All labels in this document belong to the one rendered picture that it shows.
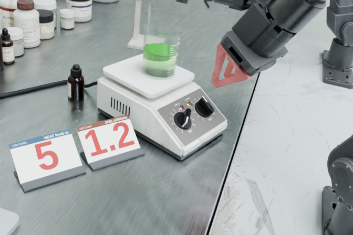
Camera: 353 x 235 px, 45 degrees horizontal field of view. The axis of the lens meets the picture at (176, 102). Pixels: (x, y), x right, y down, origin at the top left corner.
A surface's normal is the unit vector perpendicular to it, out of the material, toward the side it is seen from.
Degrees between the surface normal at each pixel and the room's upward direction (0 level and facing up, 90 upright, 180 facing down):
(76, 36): 0
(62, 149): 40
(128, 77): 0
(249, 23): 89
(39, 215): 0
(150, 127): 90
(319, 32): 90
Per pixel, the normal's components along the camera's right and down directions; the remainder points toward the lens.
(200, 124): 0.49, -0.55
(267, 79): 0.12, -0.86
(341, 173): -0.84, 0.18
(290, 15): -0.33, 0.62
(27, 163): 0.46, -0.36
